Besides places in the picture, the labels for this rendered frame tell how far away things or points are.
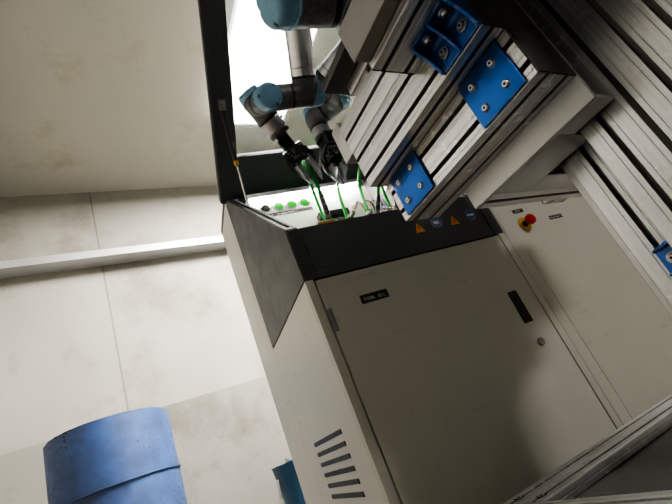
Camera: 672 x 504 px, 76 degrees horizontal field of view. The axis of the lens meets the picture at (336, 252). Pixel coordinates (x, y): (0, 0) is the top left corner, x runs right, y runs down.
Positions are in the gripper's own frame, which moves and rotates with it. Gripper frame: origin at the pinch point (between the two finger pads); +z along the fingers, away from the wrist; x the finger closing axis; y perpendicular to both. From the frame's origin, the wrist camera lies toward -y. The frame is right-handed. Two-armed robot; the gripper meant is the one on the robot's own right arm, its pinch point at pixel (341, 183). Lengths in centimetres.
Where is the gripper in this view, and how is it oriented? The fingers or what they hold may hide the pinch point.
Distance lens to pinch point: 160.5
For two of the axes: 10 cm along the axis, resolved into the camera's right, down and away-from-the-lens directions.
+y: 2.6, -4.9, -8.3
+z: 3.6, 8.5, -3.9
